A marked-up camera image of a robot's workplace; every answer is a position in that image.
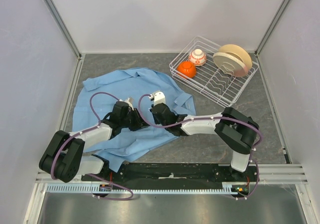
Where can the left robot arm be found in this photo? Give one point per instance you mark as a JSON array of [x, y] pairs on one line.
[[62, 157]]

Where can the aluminium front rail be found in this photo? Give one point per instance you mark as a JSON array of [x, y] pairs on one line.
[[268, 174]]

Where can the white red patterned bowl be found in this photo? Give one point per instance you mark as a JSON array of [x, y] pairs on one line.
[[197, 57]]

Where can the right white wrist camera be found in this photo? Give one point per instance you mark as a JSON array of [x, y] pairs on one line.
[[157, 97]]

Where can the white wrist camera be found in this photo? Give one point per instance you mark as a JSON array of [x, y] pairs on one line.
[[157, 97], [129, 101]]

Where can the orange bowl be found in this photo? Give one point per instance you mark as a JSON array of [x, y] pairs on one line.
[[186, 69]]

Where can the left aluminium frame post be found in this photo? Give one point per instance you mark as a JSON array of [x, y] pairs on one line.
[[63, 28]]

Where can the light blue button shirt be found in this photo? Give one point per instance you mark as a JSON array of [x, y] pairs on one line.
[[99, 95]]

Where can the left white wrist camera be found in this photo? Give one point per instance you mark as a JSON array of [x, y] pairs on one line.
[[129, 101]]

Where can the right aluminium frame post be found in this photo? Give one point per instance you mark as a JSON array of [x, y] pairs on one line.
[[275, 20]]

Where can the tan plate rear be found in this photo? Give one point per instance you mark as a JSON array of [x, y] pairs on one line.
[[237, 52]]

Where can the beige plate front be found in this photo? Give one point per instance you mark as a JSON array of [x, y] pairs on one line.
[[230, 64]]

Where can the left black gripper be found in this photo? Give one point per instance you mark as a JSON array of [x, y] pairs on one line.
[[139, 123]]

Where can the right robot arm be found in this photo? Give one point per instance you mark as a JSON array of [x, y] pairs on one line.
[[238, 131]]

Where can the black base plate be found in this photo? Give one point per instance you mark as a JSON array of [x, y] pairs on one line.
[[176, 175]]

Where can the slotted cable duct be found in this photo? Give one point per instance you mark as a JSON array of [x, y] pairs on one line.
[[97, 188]]

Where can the aluminium frame post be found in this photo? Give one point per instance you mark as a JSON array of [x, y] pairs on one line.
[[275, 20], [63, 28]]

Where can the white wire dish rack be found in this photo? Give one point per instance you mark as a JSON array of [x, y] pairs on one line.
[[209, 80]]

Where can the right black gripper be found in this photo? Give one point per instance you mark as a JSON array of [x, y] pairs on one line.
[[156, 122]]

